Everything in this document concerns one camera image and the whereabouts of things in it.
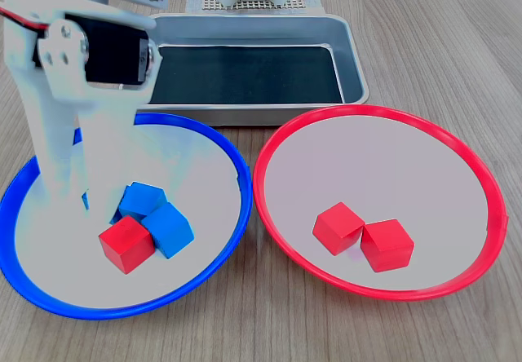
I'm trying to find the red cube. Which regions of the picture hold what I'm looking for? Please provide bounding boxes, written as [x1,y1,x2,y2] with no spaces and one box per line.
[98,214,156,276]
[360,218,415,274]
[312,201,366,257]

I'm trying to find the blue-rimmed white plate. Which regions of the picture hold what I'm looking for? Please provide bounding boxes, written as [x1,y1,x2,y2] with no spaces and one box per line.
[0,111,252,321]

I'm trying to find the black tray mat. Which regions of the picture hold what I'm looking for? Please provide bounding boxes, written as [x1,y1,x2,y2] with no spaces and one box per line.
[148,43,344,105]

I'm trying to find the steel tray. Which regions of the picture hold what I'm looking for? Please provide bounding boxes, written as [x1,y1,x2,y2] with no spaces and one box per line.
[134,13,370,128]

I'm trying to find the red-rimmed white plate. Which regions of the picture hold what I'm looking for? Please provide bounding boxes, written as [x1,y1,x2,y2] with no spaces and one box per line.
[252,104,510,302]

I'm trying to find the red motor cable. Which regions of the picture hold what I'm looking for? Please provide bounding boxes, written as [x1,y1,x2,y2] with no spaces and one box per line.
[0,6,50,33]

